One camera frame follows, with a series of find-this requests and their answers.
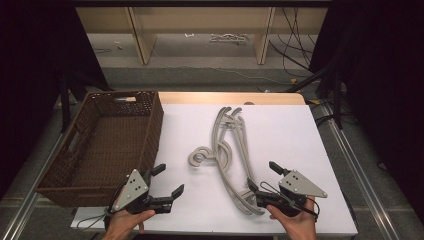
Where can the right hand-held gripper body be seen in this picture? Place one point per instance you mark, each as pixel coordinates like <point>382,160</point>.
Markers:
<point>296,186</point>

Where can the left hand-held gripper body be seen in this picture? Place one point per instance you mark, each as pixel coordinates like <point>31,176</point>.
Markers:
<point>133,190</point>

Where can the brown woven basket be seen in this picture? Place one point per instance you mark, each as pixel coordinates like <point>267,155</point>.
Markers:
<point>110,140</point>

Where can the person's left hand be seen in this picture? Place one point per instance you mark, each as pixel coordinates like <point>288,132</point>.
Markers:
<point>121,225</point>

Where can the person's right hand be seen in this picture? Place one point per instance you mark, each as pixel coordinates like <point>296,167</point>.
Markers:
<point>300,226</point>

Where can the white table board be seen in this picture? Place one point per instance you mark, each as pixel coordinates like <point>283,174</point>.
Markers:
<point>283,140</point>

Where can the wooden table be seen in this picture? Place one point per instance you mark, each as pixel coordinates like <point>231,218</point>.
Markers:
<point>233,98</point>

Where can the white plastic object on floor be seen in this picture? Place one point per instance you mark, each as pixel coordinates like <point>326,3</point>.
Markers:
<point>230,37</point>

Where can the black curtain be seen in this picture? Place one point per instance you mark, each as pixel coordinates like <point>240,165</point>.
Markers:
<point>33,50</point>
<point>383,66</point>

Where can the aluminium rail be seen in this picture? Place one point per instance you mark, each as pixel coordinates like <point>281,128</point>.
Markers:
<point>23,213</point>
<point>366,186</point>

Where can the beige wooden shelf frame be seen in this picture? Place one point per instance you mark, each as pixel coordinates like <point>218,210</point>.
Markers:
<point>143,40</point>

